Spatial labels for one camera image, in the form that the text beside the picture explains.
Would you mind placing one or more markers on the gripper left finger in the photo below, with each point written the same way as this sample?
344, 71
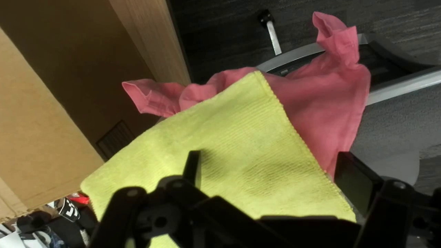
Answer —
125, 213

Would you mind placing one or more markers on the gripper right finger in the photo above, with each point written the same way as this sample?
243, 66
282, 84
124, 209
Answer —
389, 206

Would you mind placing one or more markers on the heap of clothes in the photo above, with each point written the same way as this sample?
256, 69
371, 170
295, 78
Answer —
65, 227

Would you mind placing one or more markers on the large cardboard box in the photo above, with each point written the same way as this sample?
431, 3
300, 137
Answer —
44, 131

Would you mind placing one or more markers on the pink shirt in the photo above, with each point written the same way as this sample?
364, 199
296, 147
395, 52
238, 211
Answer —
324, 100

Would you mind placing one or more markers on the yellow microfibre cloth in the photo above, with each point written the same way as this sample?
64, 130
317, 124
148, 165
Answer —
241, 137

